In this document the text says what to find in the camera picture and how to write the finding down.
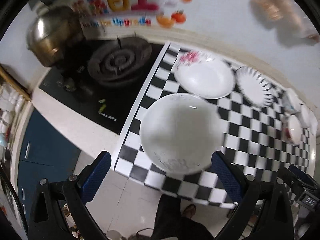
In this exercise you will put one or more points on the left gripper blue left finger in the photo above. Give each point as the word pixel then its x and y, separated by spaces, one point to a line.
pixel 92 176

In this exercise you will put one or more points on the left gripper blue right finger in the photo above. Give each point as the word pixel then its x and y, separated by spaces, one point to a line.
pixel 229 175

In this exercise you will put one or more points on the large plain white plate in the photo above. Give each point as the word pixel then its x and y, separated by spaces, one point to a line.
pixel 180 132

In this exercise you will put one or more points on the white bowl red pattern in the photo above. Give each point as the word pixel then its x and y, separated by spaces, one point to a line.
pixel 291 130

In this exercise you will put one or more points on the white plate blue leaf rim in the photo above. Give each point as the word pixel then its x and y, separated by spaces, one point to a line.
pixel 254 87

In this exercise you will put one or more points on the white plate pink flowers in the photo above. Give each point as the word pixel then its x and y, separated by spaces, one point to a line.
pixel 204 74

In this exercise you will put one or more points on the plain white bowl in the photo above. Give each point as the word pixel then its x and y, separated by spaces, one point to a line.
pixel 308 119

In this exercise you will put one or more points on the blue cabinet door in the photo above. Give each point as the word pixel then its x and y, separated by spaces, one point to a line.
pixel 45 153

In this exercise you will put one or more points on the person's foot in sandal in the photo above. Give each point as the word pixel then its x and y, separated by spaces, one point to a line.
pixel 189 211

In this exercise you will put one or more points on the black gas stove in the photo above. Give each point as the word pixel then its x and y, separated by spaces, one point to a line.
pixel 100 79

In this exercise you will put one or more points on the stainless steel pot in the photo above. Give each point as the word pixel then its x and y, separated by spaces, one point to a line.
pixel 53 31

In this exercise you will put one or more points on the plastic bag with eggs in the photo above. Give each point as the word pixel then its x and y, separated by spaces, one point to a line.
pixel 287 16

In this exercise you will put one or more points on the colourful wall sticker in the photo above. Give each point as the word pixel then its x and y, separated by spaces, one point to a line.
pixel 131 13

